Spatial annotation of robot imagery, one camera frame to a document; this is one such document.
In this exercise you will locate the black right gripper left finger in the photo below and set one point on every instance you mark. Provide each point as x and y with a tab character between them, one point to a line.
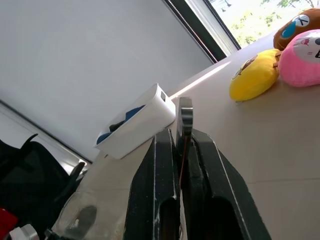
150	190

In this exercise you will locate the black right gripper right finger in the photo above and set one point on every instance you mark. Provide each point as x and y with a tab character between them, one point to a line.
225	190

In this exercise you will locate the white plastic storage box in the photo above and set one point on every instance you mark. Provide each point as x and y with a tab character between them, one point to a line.
150	125

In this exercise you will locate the blue cloth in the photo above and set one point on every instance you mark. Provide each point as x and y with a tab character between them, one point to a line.
133	112

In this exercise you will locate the yellow plush toy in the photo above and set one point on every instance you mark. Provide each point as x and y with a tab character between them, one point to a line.
252	77

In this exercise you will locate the black office chair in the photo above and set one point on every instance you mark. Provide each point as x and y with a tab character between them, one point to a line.
27	180

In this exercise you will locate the silver metal part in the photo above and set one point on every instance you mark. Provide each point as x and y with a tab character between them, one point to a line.
25	232

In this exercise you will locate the pink plush toy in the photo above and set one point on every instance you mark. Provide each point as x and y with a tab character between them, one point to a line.
300	65

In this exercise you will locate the red object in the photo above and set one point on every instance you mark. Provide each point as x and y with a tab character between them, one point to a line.
6	223

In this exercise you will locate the white roller blind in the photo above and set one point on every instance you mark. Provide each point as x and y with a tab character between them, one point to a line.
100	50

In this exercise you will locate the brown plush toy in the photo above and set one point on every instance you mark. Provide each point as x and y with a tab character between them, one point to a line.
290	27

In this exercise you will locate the black window frame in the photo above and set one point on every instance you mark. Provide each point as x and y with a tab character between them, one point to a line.
207	37

